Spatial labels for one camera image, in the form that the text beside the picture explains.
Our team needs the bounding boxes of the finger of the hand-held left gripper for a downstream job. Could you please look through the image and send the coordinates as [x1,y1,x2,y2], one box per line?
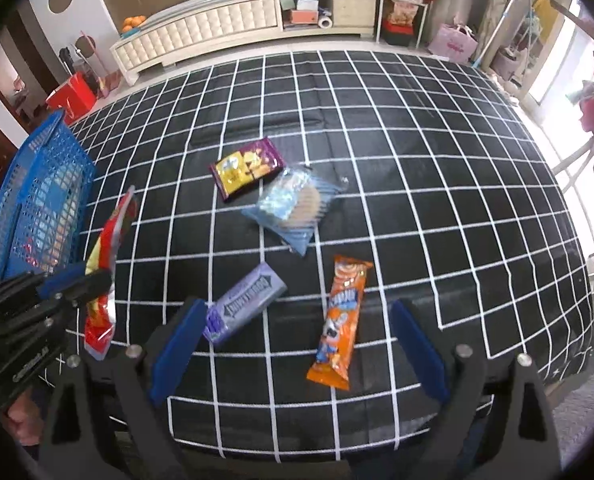
[0,261,90,302]
[37,269,114,321]

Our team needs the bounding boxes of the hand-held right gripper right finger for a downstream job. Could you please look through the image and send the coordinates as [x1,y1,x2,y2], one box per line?
[389,299,565,480]

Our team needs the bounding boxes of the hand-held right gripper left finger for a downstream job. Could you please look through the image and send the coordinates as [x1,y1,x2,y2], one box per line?
[37,297,212,480]

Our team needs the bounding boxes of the red snack packet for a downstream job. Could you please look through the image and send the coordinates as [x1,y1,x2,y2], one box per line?
[84,186,138,362]

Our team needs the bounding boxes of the blue plastic basket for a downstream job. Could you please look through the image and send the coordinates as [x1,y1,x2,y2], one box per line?
[0,110,98,287]

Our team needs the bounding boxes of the person's left hand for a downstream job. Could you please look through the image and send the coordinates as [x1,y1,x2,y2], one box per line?
[0,392,46,447]

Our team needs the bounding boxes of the lavender snack packet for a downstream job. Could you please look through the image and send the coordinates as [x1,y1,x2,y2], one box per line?
[202,261,288,346]

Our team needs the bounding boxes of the orange snack packet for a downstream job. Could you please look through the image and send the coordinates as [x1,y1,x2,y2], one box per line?
[306,254,374,392]

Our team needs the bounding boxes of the black checked tablecloth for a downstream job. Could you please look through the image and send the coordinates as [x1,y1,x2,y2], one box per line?
[42,50,594,464]

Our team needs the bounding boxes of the grey textured fabric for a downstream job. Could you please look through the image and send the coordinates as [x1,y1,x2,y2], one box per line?
[551,355,594,467]

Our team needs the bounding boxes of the clear blue cracker packet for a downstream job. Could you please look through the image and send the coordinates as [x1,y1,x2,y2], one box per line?
[240,163,349,257]

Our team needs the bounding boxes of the purple and yellow snack packet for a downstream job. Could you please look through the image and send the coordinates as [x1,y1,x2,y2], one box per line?
[210,136,286,205]

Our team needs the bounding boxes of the cream tufted TV cabinet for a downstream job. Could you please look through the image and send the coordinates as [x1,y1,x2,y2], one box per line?
[109,0,378,86]

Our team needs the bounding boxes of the pink shopping bag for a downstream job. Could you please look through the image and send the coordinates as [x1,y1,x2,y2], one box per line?
[428,22,480,65]

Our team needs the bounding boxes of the printed gift box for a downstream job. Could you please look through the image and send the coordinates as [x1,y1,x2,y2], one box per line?
[382,0,420,44]

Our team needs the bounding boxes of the blue and white mop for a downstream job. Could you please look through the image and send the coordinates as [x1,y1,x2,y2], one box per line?
[472,0,534,69]

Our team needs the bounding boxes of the white metal rack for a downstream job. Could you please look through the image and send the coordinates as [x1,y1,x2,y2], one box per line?
[374,0,436,47]

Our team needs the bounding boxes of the yellow hanging cloth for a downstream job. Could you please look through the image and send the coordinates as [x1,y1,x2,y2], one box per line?
[531,0,560,32]

